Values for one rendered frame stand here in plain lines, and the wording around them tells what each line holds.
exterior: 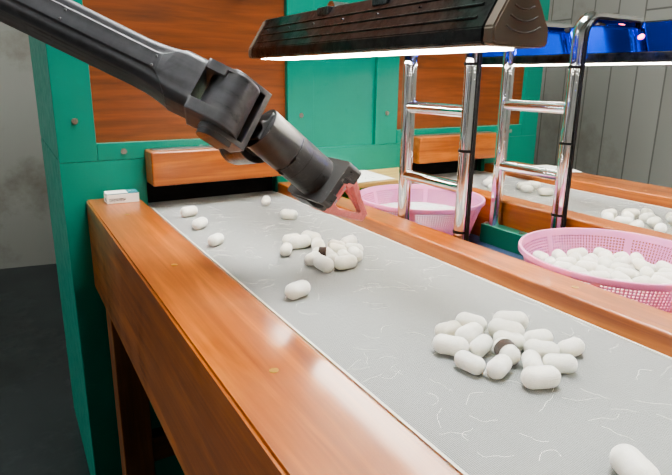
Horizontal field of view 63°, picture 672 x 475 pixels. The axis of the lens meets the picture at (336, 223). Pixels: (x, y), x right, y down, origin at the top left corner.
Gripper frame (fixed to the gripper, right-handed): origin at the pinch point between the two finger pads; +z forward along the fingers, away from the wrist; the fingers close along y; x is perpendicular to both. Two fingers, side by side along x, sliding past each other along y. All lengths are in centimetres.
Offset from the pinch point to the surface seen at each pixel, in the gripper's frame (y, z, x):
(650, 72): 78, 136, -146
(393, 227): 9.1, 13.4, -3.9
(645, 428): -43.0, 4.9, 7.1
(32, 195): 264, 1, 52
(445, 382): -29.8, -2.3, 13.0
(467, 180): -1.0, 12.5, -15.0
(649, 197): 5, 66, -47
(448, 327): -23.7, 1.1, 8.0
